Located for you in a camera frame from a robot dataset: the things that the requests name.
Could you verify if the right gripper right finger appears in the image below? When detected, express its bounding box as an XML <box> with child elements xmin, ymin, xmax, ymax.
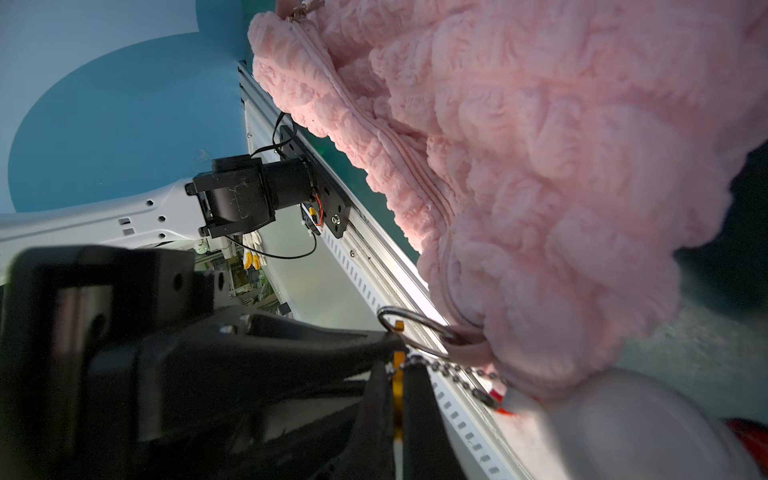
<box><xmin>402</xmin><ymin>364</ymin><xmax>466</xmax><ymax>480</ymax></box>

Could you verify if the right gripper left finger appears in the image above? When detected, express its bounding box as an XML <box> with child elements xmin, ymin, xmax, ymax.
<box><xmin>287</xmin><ymin>361</ymin><xmax>396</xmax><ymax>479</ymax></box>

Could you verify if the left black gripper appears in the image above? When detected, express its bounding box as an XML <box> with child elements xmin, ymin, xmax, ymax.
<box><xmin>1</xmin><ymin>245</ymin><xmax>403</xmax><ymax>479</ymax></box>

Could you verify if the white red kitty plush charm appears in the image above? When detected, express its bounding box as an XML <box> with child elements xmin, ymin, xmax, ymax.
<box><xmin>496</xmin><ymin>369</ymin><xmax>765</xmax><ymax>479</ymax></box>

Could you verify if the pink fluffy knitted bag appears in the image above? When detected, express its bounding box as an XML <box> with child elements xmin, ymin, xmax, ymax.
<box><xmin>248</xmin><ymin>1</ymin><xmax>767</xmax><ymax>398</ymax></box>

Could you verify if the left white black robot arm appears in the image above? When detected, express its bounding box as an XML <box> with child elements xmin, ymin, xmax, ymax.
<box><xmin>1</xmin><ymin>156</ymin><xmax>400</xmax><ymax>479</ymax></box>

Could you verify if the left green circuit board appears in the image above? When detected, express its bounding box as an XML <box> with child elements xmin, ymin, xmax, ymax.
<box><xmin>192</xmin><ymin>238</ymin><xmax>287</xmax><ymax>314</ymax></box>

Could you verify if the metal key ring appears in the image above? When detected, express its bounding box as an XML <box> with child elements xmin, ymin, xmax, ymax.
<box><xmin>376</xmin><ymin>305</ymin><xmax>475</xmax><ymax>361</ymax></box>

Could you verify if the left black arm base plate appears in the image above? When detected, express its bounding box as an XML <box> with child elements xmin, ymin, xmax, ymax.
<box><xmin>277</xmin><ymin>124</ymin><xmax>352</xmax><ymax>240</ymax></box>

